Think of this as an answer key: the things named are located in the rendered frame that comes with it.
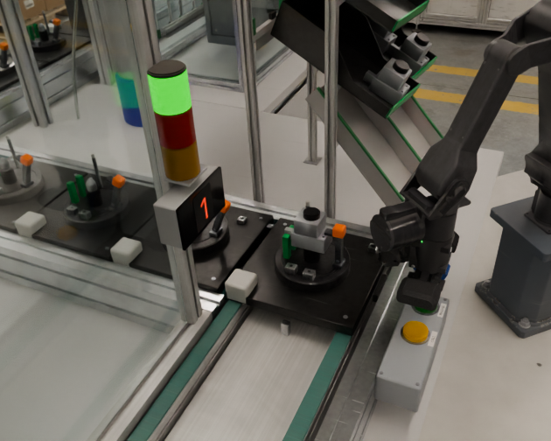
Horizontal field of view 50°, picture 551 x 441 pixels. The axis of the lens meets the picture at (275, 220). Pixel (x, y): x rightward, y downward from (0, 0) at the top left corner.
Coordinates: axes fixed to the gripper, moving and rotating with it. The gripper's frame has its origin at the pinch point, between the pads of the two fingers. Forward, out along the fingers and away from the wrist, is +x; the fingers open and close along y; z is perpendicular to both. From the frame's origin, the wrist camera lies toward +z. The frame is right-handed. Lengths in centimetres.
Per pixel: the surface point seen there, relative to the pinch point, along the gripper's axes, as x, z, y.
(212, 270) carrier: 3.5, 38.1, 6.3
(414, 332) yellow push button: 3.0, -0.4, 7.7
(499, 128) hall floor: 97, 6, -262
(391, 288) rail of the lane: 4.1, 6.3, -2.4
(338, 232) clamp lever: -6.9, 16.0, -0.6
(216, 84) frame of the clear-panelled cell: 12, 91, -88
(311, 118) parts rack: 0, 42, -53
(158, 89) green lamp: -39, 33, 20
